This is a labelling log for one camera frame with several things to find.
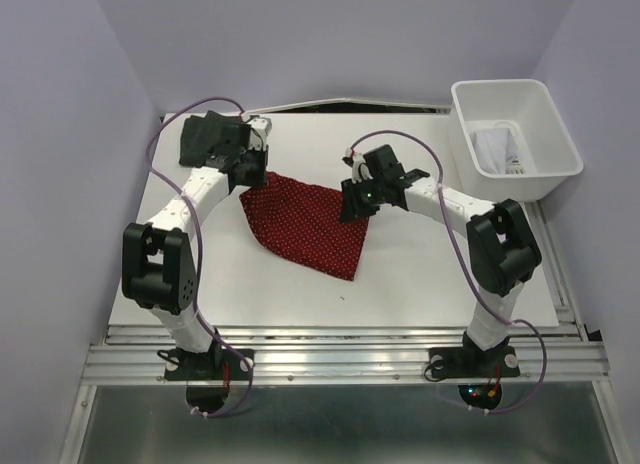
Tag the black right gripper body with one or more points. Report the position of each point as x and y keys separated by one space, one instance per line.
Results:
x=363 y=198

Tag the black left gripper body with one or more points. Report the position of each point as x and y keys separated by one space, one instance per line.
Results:
x=254 y=161

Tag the red dotted skirt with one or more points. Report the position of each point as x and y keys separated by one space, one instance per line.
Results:
x=301 y=223

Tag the dark grey dotted skirt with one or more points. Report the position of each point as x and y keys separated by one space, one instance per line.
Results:
x=212 y=139

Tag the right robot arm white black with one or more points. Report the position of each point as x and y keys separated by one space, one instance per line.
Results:
x=493 y=243

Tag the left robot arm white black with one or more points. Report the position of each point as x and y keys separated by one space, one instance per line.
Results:
x=158 y=267

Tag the white garment in bin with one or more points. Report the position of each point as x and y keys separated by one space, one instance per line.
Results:
x=497 y=151

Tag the white plastic bin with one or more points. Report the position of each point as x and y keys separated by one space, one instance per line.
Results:
x=546 y=148

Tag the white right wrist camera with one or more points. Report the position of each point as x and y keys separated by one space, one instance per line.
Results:
x=356 y=162

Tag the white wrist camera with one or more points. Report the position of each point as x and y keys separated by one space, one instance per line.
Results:
x=260 y=128
x=356 y=162

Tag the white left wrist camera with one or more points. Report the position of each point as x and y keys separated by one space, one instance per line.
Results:
x=260 y=128

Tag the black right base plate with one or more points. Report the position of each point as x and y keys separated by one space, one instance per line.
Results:
x=467 y=364

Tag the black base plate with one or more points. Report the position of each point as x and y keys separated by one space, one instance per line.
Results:
x=467 y=364
x=217 y=365

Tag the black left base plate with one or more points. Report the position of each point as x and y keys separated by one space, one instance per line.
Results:
x=217 y=365

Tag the aluminium rail frame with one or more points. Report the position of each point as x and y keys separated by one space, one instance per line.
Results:
x=322 y=356

